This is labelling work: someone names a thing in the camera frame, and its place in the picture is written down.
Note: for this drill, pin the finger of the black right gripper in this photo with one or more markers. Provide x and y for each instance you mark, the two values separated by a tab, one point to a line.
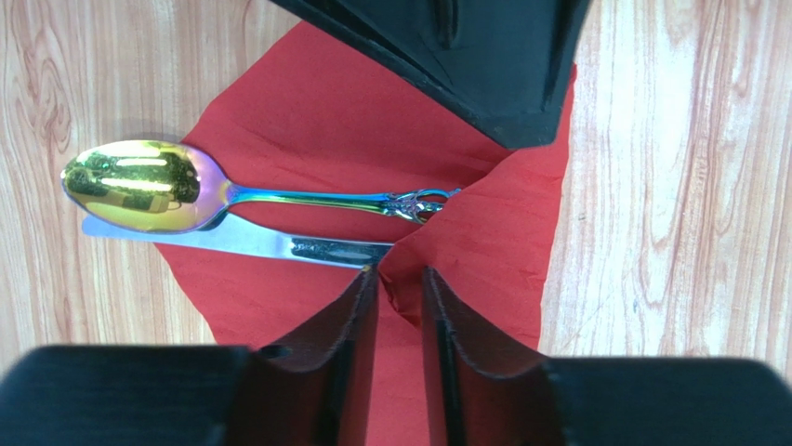
502	66

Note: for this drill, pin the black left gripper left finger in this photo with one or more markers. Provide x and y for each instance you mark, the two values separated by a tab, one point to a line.
309	387

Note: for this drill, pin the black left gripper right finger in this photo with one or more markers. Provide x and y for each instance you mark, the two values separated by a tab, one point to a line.
486	388

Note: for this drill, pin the silver table knife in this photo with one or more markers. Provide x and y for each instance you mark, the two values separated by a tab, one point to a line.
236	235

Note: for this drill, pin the red paper napkin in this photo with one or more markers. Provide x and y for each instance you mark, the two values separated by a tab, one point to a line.
314	114

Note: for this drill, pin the iridescent rainbow spoon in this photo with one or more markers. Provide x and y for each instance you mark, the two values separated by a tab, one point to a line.
171	188

